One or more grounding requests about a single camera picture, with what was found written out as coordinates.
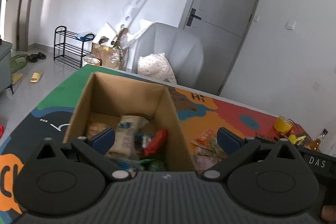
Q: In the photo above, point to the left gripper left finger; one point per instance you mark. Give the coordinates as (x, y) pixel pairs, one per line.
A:
(82, 160)

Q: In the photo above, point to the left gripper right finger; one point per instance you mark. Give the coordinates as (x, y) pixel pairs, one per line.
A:
(253, 159)

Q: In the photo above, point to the beige cracker packet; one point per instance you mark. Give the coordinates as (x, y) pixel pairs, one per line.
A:
(125, 131)

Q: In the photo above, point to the red snack packet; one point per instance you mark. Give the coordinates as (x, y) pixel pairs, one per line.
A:
(156, 143)

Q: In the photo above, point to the amber glass bottle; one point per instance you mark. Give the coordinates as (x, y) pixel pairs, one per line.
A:
(314, 145)

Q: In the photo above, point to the orange snack packet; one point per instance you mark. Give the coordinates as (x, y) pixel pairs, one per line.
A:
(204, 139)

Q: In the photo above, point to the yellow jar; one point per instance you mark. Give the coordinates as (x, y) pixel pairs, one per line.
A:
(282, 126)

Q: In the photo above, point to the brown cardboard box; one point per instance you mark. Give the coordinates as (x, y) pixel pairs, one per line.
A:
(106, 98)

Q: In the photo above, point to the colourful cartoon table mat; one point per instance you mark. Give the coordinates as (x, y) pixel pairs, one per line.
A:
(159, 200)

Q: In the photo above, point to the white orange bucket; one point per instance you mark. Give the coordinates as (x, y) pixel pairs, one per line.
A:
(91, 60)

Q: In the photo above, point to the brown paper bag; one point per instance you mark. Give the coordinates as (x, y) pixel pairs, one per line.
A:
(114, 54)

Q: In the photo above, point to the yellow slipper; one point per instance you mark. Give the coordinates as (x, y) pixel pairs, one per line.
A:
(36, 77)

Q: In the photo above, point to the white dotted pillow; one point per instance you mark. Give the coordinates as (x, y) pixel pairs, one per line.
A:
(156, 66)

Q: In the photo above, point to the black shoe rack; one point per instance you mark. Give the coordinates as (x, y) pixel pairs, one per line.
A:
(70, 48)

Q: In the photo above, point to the grey armchair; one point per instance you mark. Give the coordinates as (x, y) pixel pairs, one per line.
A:
(183, 50)

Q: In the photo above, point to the black slippers pair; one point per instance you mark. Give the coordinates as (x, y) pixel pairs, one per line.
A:
(33, 58)

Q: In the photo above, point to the grey sofa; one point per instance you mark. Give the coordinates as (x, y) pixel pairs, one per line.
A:
(5, 66)

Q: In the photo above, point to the green floor mat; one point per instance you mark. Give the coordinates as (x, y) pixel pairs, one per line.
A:
(18, 62)

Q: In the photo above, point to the grey door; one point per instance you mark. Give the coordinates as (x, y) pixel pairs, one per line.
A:
(222, 26)

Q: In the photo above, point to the white perforated board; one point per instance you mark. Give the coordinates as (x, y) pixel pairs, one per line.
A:
(110, 32)

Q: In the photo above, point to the white wall switch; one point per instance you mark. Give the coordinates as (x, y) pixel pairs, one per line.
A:
(290, 25)

